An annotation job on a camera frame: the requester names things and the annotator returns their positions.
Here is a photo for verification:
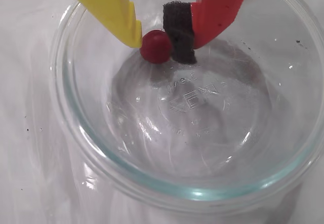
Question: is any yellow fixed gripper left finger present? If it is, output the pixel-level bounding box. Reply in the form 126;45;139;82
57;0;142;49

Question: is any red round candy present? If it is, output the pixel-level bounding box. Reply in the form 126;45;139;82
140;30;173;64

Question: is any glass bowl for red candies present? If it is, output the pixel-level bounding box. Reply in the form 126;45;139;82
49;0;324;208

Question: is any gripper red moving right finger foam pad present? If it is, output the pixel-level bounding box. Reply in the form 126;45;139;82
163;0;254;65

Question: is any white tablecloth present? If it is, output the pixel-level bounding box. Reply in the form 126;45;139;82
0;0;324;224

